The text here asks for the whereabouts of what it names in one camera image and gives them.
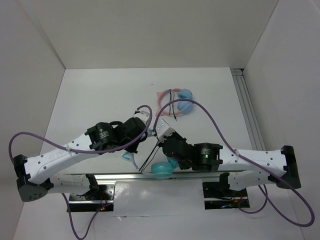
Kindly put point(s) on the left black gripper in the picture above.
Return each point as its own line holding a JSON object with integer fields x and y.
{"x": 133, "y": 149}

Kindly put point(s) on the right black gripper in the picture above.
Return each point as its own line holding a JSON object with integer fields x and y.
{"x": 176, "y": 134}

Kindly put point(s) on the teal cat ear headphones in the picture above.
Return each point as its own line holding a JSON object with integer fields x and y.
{"x": 159, "y": 170}

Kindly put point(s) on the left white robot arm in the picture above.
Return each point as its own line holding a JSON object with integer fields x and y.
{"x": 41, "y": 175}

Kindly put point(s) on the pink blue cat headphones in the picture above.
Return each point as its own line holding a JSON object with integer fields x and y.
{"x": 183, "y": 106}

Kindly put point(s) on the white front cover panel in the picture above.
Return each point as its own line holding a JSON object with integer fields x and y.
{"x": 158, "y": 198}

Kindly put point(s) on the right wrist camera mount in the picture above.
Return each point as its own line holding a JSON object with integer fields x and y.
{"x": 163, "y": 130}

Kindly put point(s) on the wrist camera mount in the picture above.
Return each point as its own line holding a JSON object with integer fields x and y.
{"x": 142, "y": 115}
{"x": 163, "y": 130}

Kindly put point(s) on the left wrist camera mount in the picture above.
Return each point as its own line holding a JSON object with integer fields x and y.
{"x": 142, "y": 115}

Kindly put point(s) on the front aluminium rail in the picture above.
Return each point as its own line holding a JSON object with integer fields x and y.
{"x": 143, "y": 177}

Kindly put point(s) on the aluminium rail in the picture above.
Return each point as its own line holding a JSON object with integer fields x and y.
{"x": 143, "y": 177}
{"x": 247, "y": 108}

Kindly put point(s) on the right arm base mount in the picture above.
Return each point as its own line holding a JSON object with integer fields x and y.
{"x": 215, "y": 199}

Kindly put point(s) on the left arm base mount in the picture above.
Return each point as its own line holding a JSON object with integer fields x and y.
{"x": 102, "y": 200}

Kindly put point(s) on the right side aluminium rail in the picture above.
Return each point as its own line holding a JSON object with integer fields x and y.
{"x": 247, "y": 108}

